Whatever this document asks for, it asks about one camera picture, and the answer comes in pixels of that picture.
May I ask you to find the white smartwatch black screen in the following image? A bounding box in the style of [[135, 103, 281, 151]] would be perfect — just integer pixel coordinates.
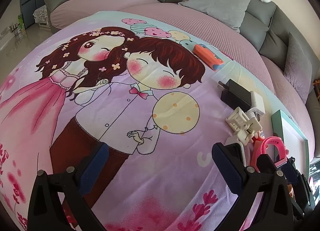
[[225, 135, 247, 167]]

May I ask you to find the teal shallow box tray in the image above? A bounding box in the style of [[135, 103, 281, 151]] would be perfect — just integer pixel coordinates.
[[271, 110, 309, 179]]

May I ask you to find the small orange blue toy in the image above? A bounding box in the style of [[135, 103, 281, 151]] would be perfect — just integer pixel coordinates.
[[193, 44, 224, 71]]

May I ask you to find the cream plastic hair clip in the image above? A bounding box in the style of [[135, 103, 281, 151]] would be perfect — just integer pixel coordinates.
[[225, 107, 263, 146]]

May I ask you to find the grey lilac pillow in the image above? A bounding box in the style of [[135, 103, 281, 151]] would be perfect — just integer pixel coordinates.
[[284, 33, 312, 104]]

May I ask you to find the large orange blue toy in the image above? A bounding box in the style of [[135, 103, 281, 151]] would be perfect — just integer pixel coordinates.
[[250, 140, 263, 169]]

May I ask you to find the pink sofa cover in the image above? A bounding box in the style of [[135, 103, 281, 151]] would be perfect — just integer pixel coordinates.
[[49, 0, 316, 156]]

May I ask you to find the black power adapter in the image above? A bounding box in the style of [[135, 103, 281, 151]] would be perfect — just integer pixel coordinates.
[[218, 79, 252, 112]]

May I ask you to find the white power adapter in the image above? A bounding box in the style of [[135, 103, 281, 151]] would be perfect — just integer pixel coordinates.
[[246, 91, 265, 121]]

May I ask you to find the grey sofa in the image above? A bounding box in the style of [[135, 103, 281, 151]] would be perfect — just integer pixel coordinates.
[[43, 0, 320, 111]]

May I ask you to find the pink smartwatch black screen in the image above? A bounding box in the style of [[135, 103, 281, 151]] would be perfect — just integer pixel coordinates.
[[260, 136, 287, 167]]

